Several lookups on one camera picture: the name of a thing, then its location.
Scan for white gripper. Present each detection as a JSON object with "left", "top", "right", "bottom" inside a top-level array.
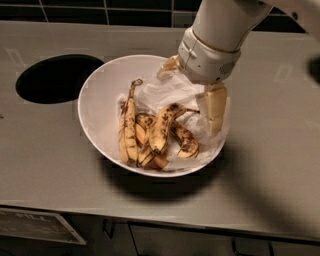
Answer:
[{"left": 157, "top": 28, "right": 241, "bottom": 135}]

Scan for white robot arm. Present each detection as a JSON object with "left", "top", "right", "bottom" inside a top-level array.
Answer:
[{"left": 157, "top": 0, "right": 320, "bottom": 134}]

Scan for spotted banana centre top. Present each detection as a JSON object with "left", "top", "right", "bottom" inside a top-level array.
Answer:
[{"left": 148, "top": 103, "right": 198, "bottom": 155}]

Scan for spotted banana bottom centre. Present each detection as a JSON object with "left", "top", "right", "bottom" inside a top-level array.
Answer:
[{"left": 135, "top": 113, "right": 169, "bottom": 169}]

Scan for spotted banana right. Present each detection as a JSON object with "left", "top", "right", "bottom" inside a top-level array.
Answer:
[{"left": 170, "top": 121, "right": 199, "bottom": 159}]

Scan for long spotted banana left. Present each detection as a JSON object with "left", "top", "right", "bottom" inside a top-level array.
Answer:
[{"left": 118, "top": 78, "right": 143, "bottom": 166}]

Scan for white oval bowl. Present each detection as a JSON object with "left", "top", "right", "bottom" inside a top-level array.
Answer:
[{"left": 78, "top": 55, "right": 230, "bottom": 178}]

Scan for white paper towel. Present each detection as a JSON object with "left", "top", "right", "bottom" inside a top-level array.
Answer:
[{"left": 118, "top": 78, "right": 229, "bottom": 173}]

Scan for black round counter hole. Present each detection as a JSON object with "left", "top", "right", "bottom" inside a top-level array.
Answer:
[{"left": 16, "top": 54, "right": 104, "bottom": 104}]

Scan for framed sign on cabinet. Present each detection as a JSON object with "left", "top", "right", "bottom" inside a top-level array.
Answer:
[{"left": 0, "top": 207, "right": 87, "bottom": 245}]

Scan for black cabinet handle left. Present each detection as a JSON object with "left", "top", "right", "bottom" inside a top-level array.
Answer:
[{"left": 102, "top": 219, "right": 115, "bottom": 240}]

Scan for black cabinet handle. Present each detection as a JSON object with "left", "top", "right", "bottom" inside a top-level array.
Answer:
[
  {"left": 102, "top": 219, "right": 115, "bottom": 240},
  {"left": 231, "top": 238, "right": 274, "bottom": 256}
]

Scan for black cabinet handle right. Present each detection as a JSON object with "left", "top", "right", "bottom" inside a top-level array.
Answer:
[{"left": 231, "top": 238, "right": 274, "bottom": 256}]

